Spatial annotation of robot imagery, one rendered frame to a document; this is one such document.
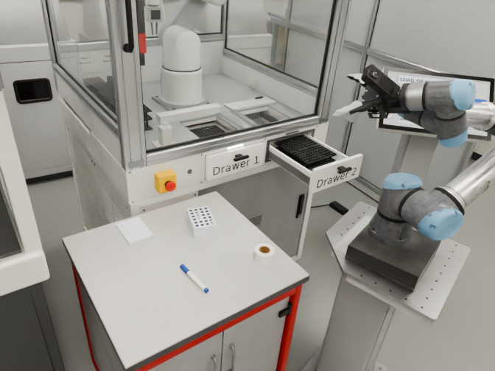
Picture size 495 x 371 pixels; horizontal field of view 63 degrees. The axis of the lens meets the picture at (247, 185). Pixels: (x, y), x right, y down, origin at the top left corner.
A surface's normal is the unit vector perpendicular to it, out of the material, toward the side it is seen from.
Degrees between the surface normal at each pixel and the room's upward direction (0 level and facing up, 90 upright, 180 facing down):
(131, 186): 90
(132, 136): 90
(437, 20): 90
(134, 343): 0
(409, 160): 90
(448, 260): 0
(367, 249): 3
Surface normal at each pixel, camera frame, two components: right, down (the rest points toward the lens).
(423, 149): -0.14, 0.51
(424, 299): 0.07, -0.85
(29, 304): 0.58, 0.47
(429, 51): -0.85, 0.22
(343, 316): -0.62, 0.37
